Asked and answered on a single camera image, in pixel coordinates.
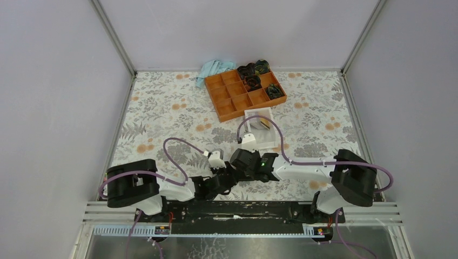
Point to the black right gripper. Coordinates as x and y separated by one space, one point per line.
256 152

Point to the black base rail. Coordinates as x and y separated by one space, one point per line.
240 217

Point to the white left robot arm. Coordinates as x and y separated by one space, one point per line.
139 185

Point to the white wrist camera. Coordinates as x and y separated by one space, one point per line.
215 158
248 142

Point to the dark rolled sock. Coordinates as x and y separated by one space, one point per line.
252 83
246 70
261 67
274 91

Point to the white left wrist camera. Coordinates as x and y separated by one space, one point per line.
215 158

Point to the light blue cloth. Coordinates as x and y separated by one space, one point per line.
212 68

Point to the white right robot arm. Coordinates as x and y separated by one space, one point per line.
351 180

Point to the orange compartment tray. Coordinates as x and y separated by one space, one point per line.
230 98

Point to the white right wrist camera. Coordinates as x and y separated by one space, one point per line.
248 142

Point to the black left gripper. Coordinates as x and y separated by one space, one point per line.
228 170

